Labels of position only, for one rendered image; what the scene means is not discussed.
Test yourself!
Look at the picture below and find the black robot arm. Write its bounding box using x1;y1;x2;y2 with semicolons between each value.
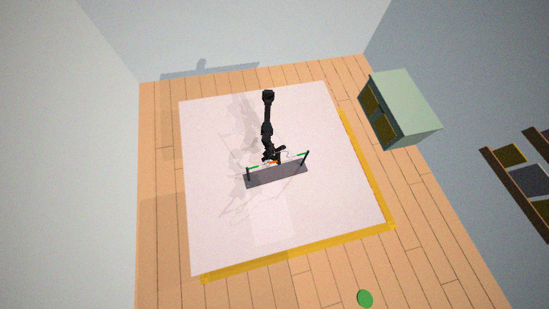
261;89;275;157

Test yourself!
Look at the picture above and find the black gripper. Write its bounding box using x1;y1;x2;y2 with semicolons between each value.
262;142;286;165

